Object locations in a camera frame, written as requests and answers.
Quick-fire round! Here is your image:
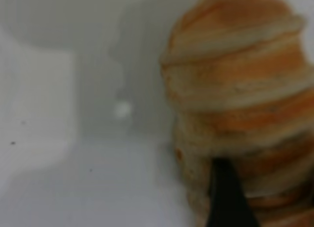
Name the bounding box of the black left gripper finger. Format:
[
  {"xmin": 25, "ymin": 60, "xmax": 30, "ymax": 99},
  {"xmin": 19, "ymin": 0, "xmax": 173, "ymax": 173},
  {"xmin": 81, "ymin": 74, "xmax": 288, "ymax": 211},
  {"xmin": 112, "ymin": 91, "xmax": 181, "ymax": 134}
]
[{"xmin": 205, "ymin": 157, "xmax": 261, "ymax": 227}]

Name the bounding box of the ridged golden bread roll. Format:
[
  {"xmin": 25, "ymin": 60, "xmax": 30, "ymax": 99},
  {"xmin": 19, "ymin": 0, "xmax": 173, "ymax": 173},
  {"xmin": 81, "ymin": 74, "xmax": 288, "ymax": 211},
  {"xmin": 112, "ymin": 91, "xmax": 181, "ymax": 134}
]
[{"xmin": 158, "ymin": 0, "xmax": 314, "ymax": 227}]

